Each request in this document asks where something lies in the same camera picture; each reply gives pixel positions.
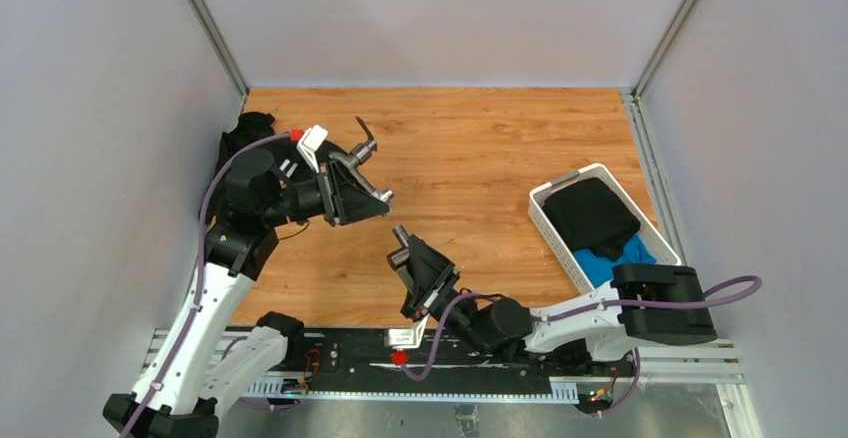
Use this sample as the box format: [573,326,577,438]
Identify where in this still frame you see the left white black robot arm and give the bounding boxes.
[103,142,392,437]

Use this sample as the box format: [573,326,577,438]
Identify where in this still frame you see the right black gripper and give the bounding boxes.
[400,236,490,356]

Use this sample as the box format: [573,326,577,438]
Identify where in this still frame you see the purple cable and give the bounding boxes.
[119,128,305,438]
[390,275,763,383]

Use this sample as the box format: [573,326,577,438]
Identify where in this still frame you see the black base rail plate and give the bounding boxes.
[244,327,638,407]

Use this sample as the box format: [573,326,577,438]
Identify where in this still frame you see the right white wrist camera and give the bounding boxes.
[384,317,428,350]

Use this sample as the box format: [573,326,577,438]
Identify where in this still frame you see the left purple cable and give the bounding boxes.
[119,128,305,438]

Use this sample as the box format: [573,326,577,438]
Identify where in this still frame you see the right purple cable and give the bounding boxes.
[390,275,763,383]

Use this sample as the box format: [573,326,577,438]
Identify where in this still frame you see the black cloth with white print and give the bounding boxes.
[203,112,312,225]

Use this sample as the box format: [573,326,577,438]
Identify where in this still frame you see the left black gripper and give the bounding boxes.
[263,160,390,227]

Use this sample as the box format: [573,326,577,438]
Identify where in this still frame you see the blue cloth in basket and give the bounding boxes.
[572,232,658,289]

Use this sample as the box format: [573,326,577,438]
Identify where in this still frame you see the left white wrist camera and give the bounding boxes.
[296,124,328,173]

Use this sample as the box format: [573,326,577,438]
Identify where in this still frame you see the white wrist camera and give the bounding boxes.
[384,317,428,350]
[296,124,328,173]

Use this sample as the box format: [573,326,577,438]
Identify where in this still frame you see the white plastic basket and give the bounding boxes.
[528,163,682,294]

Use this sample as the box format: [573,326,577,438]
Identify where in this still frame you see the grey faucet with lever handle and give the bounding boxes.
[327,116,378,193]

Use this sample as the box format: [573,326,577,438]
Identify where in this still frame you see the grey tee pipe fitting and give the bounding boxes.
[371,189,394,204]

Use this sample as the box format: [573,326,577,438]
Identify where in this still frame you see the black cloth in basket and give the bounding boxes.
[542,178,641,261]

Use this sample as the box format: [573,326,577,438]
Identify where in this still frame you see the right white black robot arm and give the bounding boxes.
[384,235,717,375]

